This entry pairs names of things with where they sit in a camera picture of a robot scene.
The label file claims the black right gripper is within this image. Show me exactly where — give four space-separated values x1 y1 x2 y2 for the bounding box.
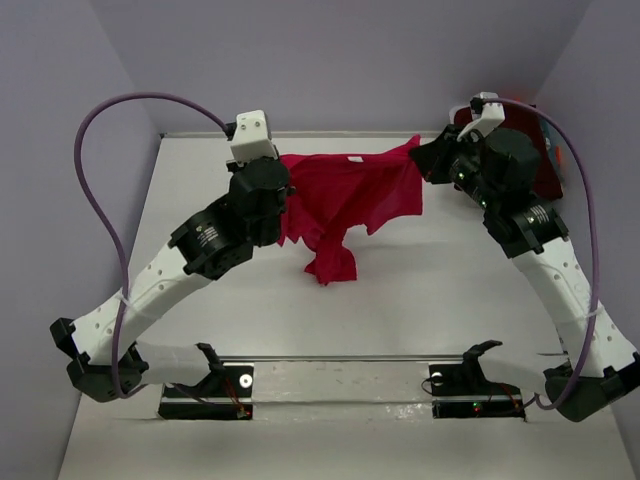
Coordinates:
413 122 500 210

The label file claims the pink t-shirt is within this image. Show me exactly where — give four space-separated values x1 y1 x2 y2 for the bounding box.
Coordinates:
279 135 423 286

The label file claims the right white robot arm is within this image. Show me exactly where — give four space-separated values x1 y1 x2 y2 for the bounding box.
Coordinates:
409 125 639 422

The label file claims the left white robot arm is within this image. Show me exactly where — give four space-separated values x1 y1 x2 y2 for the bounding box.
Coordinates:
50 157 292 403

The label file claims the teal orange item beside stack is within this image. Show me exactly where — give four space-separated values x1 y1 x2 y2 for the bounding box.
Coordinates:
539 117 565 186

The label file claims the dark red folded t-shirt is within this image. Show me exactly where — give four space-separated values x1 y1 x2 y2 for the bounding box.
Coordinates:
449 102 563 200

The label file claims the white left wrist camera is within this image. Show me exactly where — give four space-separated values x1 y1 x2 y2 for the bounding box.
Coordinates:
230 110 279 165

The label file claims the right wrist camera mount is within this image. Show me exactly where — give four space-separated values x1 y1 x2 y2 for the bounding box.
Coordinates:
457 92 505 142

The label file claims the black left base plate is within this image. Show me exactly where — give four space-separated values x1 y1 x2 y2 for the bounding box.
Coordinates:
157 343 254 421

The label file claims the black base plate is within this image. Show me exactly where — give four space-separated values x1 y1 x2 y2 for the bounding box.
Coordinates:
421 340 526 420
157 343 254 421

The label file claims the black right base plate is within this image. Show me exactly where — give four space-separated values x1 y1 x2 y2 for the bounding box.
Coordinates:
421 340 526 420

